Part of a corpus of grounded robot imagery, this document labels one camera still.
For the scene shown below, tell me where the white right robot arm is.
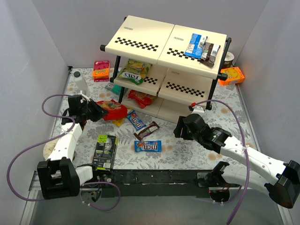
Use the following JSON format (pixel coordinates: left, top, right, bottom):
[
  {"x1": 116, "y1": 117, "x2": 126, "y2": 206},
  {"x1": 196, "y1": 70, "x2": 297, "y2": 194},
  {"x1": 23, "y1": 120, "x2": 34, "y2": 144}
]
[{"x1": 173, "y1": 113, "x2": 300, "y2": 209}]

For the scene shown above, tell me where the red gummy candy bag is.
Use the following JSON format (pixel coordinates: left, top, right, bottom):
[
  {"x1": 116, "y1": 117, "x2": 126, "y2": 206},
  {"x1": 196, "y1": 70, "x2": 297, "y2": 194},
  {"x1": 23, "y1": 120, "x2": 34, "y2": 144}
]
[{"x1": 96, "y1": 99, "x2": 128, "y2": 121}]

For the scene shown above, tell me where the orange candy box right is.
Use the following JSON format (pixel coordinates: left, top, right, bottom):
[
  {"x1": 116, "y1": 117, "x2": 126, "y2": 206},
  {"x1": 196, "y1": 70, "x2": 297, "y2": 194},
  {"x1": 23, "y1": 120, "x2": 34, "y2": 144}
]
[{"x1": 219, "y1": 67, "x2": 245, "y2": 86}]

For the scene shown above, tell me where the brown chocolate bar on shelf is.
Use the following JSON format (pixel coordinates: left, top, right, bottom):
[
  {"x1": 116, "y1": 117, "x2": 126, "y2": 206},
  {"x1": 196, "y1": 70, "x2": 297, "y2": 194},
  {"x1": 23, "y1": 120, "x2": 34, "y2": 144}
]
[{"x1": 200, "y1": 42, "x2": 220, "y2": 68}]

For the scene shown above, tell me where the blue snack bag on shelf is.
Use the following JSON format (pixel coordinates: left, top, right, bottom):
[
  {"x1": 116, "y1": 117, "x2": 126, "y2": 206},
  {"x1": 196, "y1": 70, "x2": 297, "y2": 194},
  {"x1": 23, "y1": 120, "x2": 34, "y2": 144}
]
[{"x1": 184, "y1": 33, "x2": 208, "y2": 59}]

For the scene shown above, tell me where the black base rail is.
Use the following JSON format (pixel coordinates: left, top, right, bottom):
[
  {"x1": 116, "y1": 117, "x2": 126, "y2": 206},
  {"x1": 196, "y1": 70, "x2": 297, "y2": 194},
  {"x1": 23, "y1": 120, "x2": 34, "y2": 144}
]
[{"x1": 79, "y1": 169, "x2": 235, "y2": 203}]

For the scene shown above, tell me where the yellow candy wrapper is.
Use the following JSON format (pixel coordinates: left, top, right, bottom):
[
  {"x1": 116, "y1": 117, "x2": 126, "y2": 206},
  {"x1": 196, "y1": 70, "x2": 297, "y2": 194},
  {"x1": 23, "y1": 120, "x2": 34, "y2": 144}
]
[{"x1": 112, "y1": 118, "x2": 125, "y2": 127}]

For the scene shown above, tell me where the black green product box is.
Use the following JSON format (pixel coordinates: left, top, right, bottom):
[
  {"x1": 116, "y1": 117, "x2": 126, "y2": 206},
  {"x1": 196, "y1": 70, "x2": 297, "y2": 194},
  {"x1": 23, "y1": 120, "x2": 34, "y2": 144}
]
[{"x1": 92, "y1": 135, "x2": 118, "y2": 171}]

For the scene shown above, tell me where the blue m&m bag lower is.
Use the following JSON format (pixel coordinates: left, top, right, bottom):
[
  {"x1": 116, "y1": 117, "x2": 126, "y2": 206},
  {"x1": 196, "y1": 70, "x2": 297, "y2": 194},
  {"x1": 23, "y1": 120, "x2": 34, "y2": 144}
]
[{"x1": 135, "y1": 141, "x2": 162, "y2": 152}]

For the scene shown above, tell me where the brown chocolate bar wrapper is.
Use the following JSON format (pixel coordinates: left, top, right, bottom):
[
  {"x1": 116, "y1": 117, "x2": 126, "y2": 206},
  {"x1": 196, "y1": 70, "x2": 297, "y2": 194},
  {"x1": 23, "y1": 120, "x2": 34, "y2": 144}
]
[{"x1": 134, "y1": 121, "x2": 160, "y2": 141}]

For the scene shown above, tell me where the teal tissue packet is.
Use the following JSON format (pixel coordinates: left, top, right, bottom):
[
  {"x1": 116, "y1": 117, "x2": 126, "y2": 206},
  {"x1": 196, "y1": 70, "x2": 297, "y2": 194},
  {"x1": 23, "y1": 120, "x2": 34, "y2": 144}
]
[{"x1": 105, "y1": 82, "x2": 122, "y2": 96}]

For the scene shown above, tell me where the blue m&m bag upper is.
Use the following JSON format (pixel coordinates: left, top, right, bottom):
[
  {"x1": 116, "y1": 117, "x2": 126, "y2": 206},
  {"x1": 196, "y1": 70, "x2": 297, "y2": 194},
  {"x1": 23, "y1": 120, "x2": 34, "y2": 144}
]
[{"x1": 127, "y1": 110, "x2": 146, "y2": 131}]

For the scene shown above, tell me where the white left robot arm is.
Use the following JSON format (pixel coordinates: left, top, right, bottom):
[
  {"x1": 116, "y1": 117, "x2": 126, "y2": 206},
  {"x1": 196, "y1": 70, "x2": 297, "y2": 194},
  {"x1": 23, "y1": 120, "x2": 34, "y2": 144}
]
[{"x1": 37, "y1": 94, "x2": 108, "y2": 200}]

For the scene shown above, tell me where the paper cup behind shelf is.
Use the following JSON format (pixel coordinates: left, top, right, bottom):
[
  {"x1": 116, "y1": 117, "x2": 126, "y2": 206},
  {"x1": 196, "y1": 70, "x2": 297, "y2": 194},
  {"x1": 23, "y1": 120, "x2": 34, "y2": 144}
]
[{"x1": 223, "y1": 52, "x2": 234, "y2": 69}]

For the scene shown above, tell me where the green Fox's candy bag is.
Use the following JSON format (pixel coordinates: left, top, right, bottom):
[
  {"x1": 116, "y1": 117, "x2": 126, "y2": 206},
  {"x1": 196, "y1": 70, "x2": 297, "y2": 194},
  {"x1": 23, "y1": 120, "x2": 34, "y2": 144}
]
[{"x1": 118, "y1": 59, "x2": 152, "y2": 85}]

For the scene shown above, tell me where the pink orange candy box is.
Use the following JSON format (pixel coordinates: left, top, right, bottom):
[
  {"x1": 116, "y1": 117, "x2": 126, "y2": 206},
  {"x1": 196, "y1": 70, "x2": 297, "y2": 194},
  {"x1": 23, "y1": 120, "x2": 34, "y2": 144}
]
[{"x1": 92, "y1": 61, "x2": 110, "y2": 82}]

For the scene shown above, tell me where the blue m&m bag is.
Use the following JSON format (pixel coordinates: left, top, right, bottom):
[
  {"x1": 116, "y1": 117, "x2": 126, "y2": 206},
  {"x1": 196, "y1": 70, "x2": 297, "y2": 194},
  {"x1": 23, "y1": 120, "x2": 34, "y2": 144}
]
[
  {"x1": 127, "y1": 110, "x2": 146, "y2": 131},
  {"x1": 135, "y1": 141, "x2": 162, "y2": 152}
]

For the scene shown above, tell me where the white bottle black cap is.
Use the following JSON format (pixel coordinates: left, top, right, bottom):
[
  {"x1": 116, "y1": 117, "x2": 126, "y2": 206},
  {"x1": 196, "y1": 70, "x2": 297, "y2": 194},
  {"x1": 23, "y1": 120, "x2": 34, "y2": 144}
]
[{"x1": 74, "y1": 71, "x2": 90, "y2": 97}]

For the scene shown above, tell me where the cream three-tier shelf rack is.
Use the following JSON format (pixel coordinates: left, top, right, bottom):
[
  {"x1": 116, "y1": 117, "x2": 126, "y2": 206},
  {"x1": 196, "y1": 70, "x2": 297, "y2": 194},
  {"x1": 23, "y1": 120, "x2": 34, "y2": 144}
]
[{"x1": 100, "y1": 15, "x2": 232, "y2": 122}]

